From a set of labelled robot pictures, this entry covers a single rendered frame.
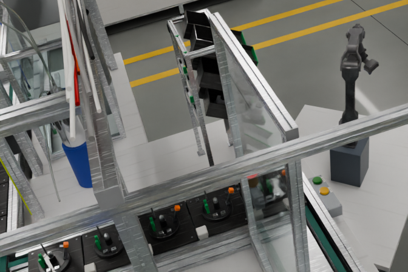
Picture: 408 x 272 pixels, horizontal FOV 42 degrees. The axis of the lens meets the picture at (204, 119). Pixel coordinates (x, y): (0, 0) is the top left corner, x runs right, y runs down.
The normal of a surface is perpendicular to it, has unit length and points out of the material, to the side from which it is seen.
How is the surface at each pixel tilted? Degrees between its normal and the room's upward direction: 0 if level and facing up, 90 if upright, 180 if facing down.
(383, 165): 0
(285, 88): 0
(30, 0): 90
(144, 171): 0
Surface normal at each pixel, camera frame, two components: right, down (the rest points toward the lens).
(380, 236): -0.18, -0.77
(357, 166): -0.48, 0.61
